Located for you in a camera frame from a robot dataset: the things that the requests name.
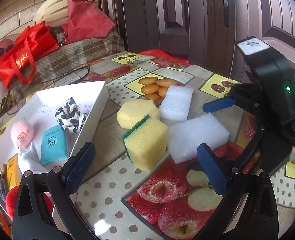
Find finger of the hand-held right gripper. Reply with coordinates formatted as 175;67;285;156
202;82;261;117
229;122;268;177

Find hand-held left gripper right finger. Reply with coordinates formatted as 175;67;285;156
197;142;279;240

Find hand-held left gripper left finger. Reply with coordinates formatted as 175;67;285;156
12;142;96;240

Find teal tissue pack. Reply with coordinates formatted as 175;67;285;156
40;124;70;167

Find large white foam block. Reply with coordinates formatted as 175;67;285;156
167;112;230;164

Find small white foam block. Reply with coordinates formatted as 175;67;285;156
159;85;194;122

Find white cloth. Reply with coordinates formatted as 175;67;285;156
18;142;50;174

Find cow print cloth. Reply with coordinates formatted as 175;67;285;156
54;97;88;133

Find yellow tissue pack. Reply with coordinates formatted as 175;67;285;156
6;154;21;190

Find pink plush toy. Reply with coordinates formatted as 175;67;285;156
10;120;35;148

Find yellow green scrub sponge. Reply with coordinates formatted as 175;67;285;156
121;114;169;172

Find white cardboard box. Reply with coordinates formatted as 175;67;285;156
0;80;109;220

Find red plush toy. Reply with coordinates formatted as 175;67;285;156
5;186;54;220

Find braided hair ties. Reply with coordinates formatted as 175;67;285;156
0;164;9;203

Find yellow octagonal sponge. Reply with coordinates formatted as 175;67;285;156
117;98;160;129

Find fruit print tablecloth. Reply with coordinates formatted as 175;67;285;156
0;51;295;240

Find brown metal door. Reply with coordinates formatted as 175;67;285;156
99;0;213;58
237;0;295;85

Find red printed shopping bag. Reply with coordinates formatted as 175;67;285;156
139;50;190;63

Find orange object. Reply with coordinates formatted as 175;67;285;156
0;205;11;235

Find plaid sofa cover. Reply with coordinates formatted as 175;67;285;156
0;31;125;120

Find red gift bag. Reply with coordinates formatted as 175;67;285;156
0;21;59;85

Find red nonwoven bag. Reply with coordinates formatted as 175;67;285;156
62;0;115;44

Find brown door frame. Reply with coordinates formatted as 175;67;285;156
207;0;240;80

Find black cable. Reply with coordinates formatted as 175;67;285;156
6;66;91;90

